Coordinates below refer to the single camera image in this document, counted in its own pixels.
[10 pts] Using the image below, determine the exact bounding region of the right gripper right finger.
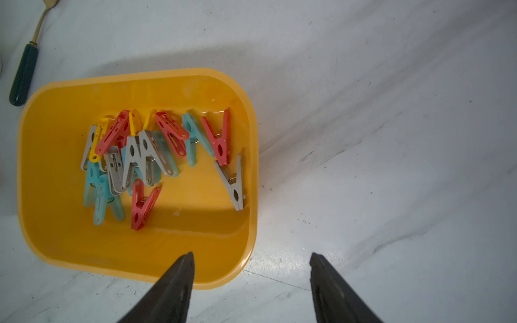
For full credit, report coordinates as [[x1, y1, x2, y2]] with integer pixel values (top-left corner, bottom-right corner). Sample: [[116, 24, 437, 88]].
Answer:
[[310, 252, 381, 322]]

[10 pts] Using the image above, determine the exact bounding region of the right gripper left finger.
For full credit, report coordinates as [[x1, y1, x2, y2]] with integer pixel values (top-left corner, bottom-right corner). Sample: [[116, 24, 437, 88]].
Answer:
[[119, 252, 195, 322]]

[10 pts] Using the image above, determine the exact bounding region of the red clothespin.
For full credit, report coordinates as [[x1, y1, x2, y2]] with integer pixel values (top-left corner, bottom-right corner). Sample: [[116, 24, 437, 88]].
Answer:
[[155, 112, 190, 157], [201, 108, 231, 166], [94, 110, 131, 156], [131, 179, 162, 231]]

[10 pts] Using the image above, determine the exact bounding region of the teal clothespin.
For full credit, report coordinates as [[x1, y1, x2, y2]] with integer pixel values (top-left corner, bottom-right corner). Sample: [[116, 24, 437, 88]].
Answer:
[[153, 131, 179, 177], [94, 174, 125, 226], [127, 161, 161, 196], [182, 113, 215, 167], [83, 161, 102, 207]]

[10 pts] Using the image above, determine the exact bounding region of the grey clothespin bottom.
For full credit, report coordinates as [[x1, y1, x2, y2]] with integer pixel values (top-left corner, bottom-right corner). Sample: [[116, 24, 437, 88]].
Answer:
[[214, 153, 244, 211]]

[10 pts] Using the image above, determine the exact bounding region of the yellow plastic storage box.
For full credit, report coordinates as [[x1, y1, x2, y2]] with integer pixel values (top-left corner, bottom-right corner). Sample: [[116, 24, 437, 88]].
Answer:
[[18, 68, 259, 289]]

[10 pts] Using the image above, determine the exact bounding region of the yellow clothespin middle left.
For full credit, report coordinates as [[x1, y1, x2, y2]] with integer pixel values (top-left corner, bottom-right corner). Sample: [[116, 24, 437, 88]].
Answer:
[[129, 110, 157, 137]]

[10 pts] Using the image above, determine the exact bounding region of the yellow clothespin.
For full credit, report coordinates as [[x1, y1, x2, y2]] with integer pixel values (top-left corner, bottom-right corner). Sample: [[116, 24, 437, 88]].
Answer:
[[129, 110, 157, 137], [88, 117, 112, 163]]

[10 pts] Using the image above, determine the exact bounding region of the yellow clothespin bottom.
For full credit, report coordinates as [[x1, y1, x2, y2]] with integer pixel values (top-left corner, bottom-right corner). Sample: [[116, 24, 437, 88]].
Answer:
[[88, 117, 112, 163]]

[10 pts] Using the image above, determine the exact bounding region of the gold spoon green handle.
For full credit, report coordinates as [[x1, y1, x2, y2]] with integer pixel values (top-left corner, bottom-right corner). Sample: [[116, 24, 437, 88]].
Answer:
[[9, 0, 59, 106]]

